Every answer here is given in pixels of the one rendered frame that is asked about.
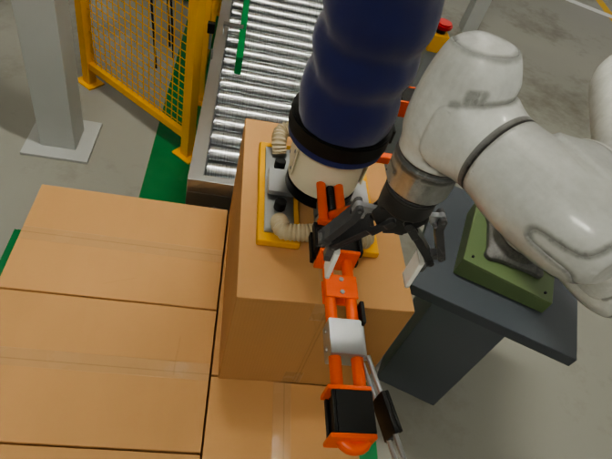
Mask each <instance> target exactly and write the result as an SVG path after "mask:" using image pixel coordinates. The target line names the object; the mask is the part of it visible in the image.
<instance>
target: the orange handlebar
mask: <svg viewBox="0 0 612 459"><path fill-rule="evenodd" d="M391 157H392V154H391V153H384V152H383V154H382V155H381V157H380V158H379V159H378V161H376V163H383V164H388V163H389V161H390V159H391ZM316 189H317V201H318V214H319V218H321V219H329V215H328V214H329V213H328V203H327V192H326V184H325V183H324V182H322V181H319V182H317V183H316ZM333 189H334V197H335V207H336V209H339V208H343V207H345V200H344V192H343V185H342V184H338V185H336V186H334V188H333ZM324 262H325V261H324V260H323V259H322V260H321V265H322V278H323V281H322V282H321V293H322V304H325V317H326V321H327V320H328V318H338V317H337V306H336V305H340V306H345V309H346V318H347V319H350V320H359V316H358V309H357V300H358V299H359V297H358V290H357V282H356V277H353V269H352V261H351V260H343V261H342V263H341V265H342V275H334V274H333V270H332V273H331V276H330V278H329V279H325V278H324ZM351 364H352V381H353V385H360V386H367V385H366V378H365V370H364V362H363V357H359V356H357V357H353V358H351ZM329 369H330V382H331V384H343V378H342V358H341V356H340V355H331V356H329ZM336 445H337V446H338V447H339V449H340V450H341V451H342V452H344V453H345V454H347V455H351V456H358V455H362V454H365V453H366V452H368V451H369V449H370V447H371V445H372V443H370V442H350V441H340V442H337V443H336Z"/></svg>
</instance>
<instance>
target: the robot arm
mask: <svg viewBox="0 0 612 459"><path fill-rule="evenodd" d="M522 82H523V58H522V54H521V52H520V50H519V49H518V48H517V47H516V46H515V45H513V44H512V43H510V42H509V41H507V40H505V39H503V38H502V37H500V36H496V35H494V34H492V33H489V32H485V31H480V30H471V31H466V32H463V33H460V34H458V35H456V36H454V37H453V36H452V37H450V38H449V39H448V40H447V41H446V42H445V43H444V45H443V46H442V47H441V48H440V50H439V51H438V52H437V54H436V55H435V56H434V58H433V60H432V61H431V63H430V64H429V66H428V67H427V68H426V70H425V71H424V73H423V75H422V77H421V79H420V81H419V83H418V85H417V86H416V88H415V90H414V92H413V95H412V97H411V99H410V102H409V104H408V107H407V108H406V111H405V115H404V118H403V130H402V134H401V136H400V138H399V139H398V141H397V143H396V146H395V150H394V152H393V154H392V157H391V159H390V161H389V163H388V165H387V168H386V176H387V179H386V181H385V183H384V185H383V188H382V191H381V193H380V196H379V198H378V199H377V200H376V201H375V202H374V203H373V204H371V203H367V202H363V201H362V197H355V198H354V200H353V201H352V204H351V205H350V207H348V208H347V209H346V210H344V211H343V212H342V213H341V214H339V215H338V216H337V217H336V218H334V219H333V220H332V221H330V222H329V223H328V224H327V225H325V226H324V227H323V228H322V229H320V230H319V231H318V244H319V246H320V247H325V248H324V251H323V260H324V261H325V262H324V278H325V279H329V278H330V276H331V274H332V270H333V268H334V266H335V264H336V261H337V259H338V258H339V256H340V253H341V250H340V248H342V247H344V246H346V245H349V244H351V243H353V242H355V241H356V240H359V239H361V238H364V237H366V236H368V235H372V236H373V235H376V234H378V233H380V232H382V233H394V234H397V235H403V234H406V233H408V234H409V236H410V238H411V239H412V240H413V242H414V243H415V245H416V247H417V248H418V249H417V251H416V252H415V253H414V255H413V257H412V258H411V260H410V262H409V263H408V265H407V266H406V268H405V270H404V271H403V283H404V287H405V288H409V287H410V286H411V284H412V282H413V280H414V279H415V277H416V276H417V274H418V273H419V272H423V271H424V270H425V269H426V267H432V266H433V265H434V260H438V261H440V262H442V261H445V246H444V229H445V227H446V225H447V223H448V222H447V218H446V216H445V212H444V209H438V210H437V211H436V212H433V210H434V208H435V206H436V204H439V203H441V202H443V201H444V200H446V198H447V197H448V195H449V194H450V192H451V191H452V189H453V187H454V185H455V183H457V184H458V185H460V186H461V187H462V188H463V189H464V190H465V192H466V193H467V194H468V195H469V196H470V197H471V199H472V200H473V202H474V204H475V205H476V207H477V208H478V209H479V210H480V211H481V213H482V214H483V215H484V216H485V220H486V224H487V230H486V250H485V252H484V257H485V258H486V259H487V260H490V261H496V262H499V263H502V264H504V265H506V266H509V267H511V268H514V269H517V270H520V271H522V272H525V273H527V274H529V275H531V276H533V277H534V278H536V279H541V278H542V277H543V276H544V272H543V270H544V271H545V272H547V273H549V274H550V275H552V276H554V277H556V278H558V279H559V280H560V281H561V282H562V283H563V285H564V286H565V287H566V288H567V289H568V290H569V291H570V293H571V294H572V295H573V296H574V297H575V298H576V299H577V300H578V301H579V302H580V303H581V304H582V305H584V306H585V307H586V308H588V309H589V310H591V311H592V312H594V313H596V314H598V315H600V316H602V317H604V318H610V319H612V55H611V56H609V57H608V58H606V59H605V60H604V61H603V62H602V63H601V64H600V65H599V66H598V67H597V69H596V71H595V72H594V74H593V76H592V78H591V81H590V84H589V90H588V104H589V118H590V133H591V139H590V138H575V137H571V136H569V135H566V134H564V133H561V132H558V133H555V134H551V133H549V132H548V131H546V130H545V129H544V128H542V127H541V126H539V125H538V124H537V123H536V122H535V121H534V120H533V119H532V118H531V117H530V116H529V115H528V114H527V112H526V111H525V109H524V107H523V105H522V103H521V101H520V99H519V98H518V97H517V95H518V93H519V91H520V89H521V86H522ZM364 215H365V217H364ZM359 219H360V220H359ZM373 221H375V223H376V225H375V226H374V223H373ZM428 221H430V223H431V226H433V236H434V246H435V248H433V249H431V248H430V246H429V244H428V242H427V240H426V239H425V237H424V235H423V233H422V232H421V230H420V228H419V227H421V226H422V225H424V224H426V223H427V222H428Z"/></svg>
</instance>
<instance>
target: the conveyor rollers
mask: <svg viewBox="0 0 612 459"><path fill-rule="evenodd" d="M243 1H244V0H234V2H233V4H232V6H233V9H232V13H231V19H230V22H231V23H235V24H240V21H241V15H242V7H243ZM322 9H323V2H322V0H250V7H249V15H248V23H247V30H246V38H245V46H244V54H243V61H242V67H241V73H240V75H238V74H234V68H235V61H236V55H237V47H238V41H239V34H240V29H239V28H235V27H229V31H228V32H229V35H228V40H227V46H226V49H225V52H226V54H225V58H224V60H223V63H224V66H223V69H222V71H221V74H222V79H221V81H220V83H219V85H220V88H219V89H220V91H219V94H218V102H219V103H224V104H228V105H224V104H219V103H218V104H217V107H216V108H215V110H216V116H220V117H215V120H214V121H213V124H214V129H217V130H222V131H228V132H233V133H239V134H242V133H243V128H244V121H238V120H234V119H228V118H223V117H230V118H236V119H241V120H245V119H246V118H250V119H256V120H262V121H268V122H274V123H280V124H282V122H285V123H286V122H287V121H289V116H286V115H289V114H290V110H291V103H292V101H293V99H294V98H295V96H296V95H297V94H298V93H299V92H300V84H301V78H302V75H303V71H304V68H305V66H306V64H307V61H308V59H309V58H310V56H311V54H312V33H313V29H314V26H315V23H316V20H317V18H318V15H319V14H320V13H321V11H322ZM234 80H235V81H234ZM244 82H245V83H244ZM221 90H223V91H221ZM226 91H229V92H226ZM231 92H234V93H231ZM236 93H238V94H236ZM242 94H244V95H242ZM247 95H248V96H247ZM252 96H254V97H252ZM262 97H264V98H262ZM267 98H268V99H267ZM272 99H274V100H272ZM277 100H279V101H277ZM281 101H284V102H281ZM287 102H290V103H287ZM230 105H234V106H240V107H234V106H230ZM245 107H249V108H245ZM251 108H255V109H259V110H255V109H251ZM261 110H265V111H261ZM266 111H270V112H266ZM271 112H276V113H280V114H276V113H271ZM282 114H286V115H282ZM210 138H211V144H214V145H221V146H226V147H232V148H240V144H241V139H242V136H239V135H233V134H228V133H222V132H217V131H212V136H211V137H210ZM208 154H209V159H212V160H217V161H224V162H229V163H235V164H238V160H239V154H240V151H239V150H234V149H227V148H217V147H210V149H209V153H208ZM206 170H207V172H206V175H207V176H212V177H218V178H224V179H235V177H236V171H237V167H234V166H228V165H222V164H216V163H210V162H209V163H208V165H207V167H206Z"/></svg>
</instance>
